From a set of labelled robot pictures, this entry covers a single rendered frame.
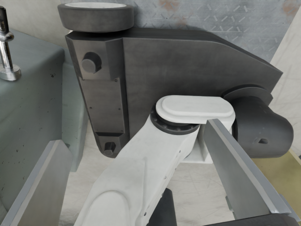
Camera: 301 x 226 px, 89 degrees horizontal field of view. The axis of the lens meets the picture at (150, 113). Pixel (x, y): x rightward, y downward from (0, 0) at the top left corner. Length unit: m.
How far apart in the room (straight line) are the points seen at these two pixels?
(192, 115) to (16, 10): 1.14
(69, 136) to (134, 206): 1.18
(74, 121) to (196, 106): 0.99
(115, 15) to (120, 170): 0.35
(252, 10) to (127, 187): 0.64
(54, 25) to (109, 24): 0.76
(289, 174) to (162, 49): 1.24
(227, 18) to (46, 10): 0.94
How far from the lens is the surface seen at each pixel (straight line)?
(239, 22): 0.69
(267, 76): 0.60
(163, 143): 0.37
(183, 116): 0.39
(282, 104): 1.62
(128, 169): 0.31
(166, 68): 0.48
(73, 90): 1.07
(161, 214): 2.26
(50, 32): 1.21
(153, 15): 0.62
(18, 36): 1.05
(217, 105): 0.44
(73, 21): 0.46
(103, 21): 0.44
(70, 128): 1.31
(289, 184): 1.45
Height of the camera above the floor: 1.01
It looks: 51 degrees down
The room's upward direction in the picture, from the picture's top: 178 degrees counter-clockwise
